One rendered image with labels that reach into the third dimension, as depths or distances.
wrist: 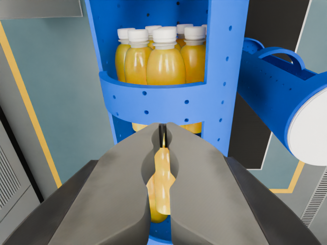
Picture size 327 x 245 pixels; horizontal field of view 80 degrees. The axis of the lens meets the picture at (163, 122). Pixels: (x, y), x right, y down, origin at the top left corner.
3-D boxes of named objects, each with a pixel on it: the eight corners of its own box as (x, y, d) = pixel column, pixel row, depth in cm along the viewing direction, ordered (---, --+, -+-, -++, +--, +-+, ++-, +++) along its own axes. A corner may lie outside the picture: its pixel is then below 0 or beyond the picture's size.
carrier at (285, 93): (262, 76, 136) (263, 32, 123) (380, 156, 60) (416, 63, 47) (220, 84, 140) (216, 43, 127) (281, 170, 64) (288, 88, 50)
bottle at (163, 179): (150, 210, 49) (145, 136, 49) (165, 199, 55) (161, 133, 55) (174, 216, 46) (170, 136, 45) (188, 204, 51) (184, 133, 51)
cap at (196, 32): (179, 40, 37) (179, 30, 36) (193, 38, 39) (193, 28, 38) (195, 42, 35) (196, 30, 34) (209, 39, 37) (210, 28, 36)
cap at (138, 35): (148, 43, 36) (147, 32, 35) (127, 44, 36) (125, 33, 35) (149, 41, 40) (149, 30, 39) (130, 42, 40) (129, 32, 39)
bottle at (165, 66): (185, 127, 45) (186, 39, 36) (185, 145, 38) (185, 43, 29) (154, 127, 45) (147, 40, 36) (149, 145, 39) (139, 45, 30)
